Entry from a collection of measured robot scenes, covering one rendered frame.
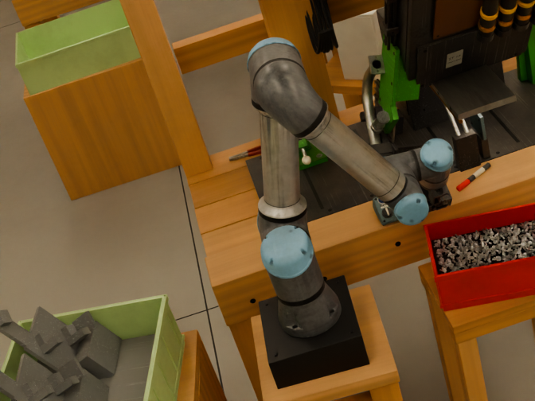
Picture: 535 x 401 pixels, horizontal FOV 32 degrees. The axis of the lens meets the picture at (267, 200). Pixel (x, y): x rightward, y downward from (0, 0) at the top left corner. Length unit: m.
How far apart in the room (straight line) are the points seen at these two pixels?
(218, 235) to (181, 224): 1.70
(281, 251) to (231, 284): 0.44
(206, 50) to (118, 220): 1.84
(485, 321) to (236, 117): 2.97
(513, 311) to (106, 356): 1.03
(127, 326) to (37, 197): 2.63
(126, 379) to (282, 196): 0.64
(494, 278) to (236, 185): 0.93
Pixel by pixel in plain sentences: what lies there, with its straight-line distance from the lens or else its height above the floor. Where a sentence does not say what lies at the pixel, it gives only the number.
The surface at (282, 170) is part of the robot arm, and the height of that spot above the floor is 1.29.
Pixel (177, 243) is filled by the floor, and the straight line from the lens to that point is 4.29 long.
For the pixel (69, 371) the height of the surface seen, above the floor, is 0.94.
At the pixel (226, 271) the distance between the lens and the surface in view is 2.54.
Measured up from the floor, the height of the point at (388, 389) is 0.79.
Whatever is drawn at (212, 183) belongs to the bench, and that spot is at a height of 0.88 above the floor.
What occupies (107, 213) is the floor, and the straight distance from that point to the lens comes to 4.70.
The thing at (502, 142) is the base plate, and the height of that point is 0.90.
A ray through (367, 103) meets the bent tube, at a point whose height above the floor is 1.07.
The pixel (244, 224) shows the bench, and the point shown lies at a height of 0.88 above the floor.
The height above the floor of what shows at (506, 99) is 1.13.
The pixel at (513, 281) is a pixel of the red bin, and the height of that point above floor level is 0.86.
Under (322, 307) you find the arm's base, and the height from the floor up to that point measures 1.00.
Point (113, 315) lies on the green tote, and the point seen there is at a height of 0.93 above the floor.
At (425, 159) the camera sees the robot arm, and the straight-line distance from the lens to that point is 2.18.
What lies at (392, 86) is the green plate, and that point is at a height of 1.17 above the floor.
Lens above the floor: 2.43
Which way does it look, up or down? 34 degrees down
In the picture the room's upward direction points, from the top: 18 degrees counter-clockwise
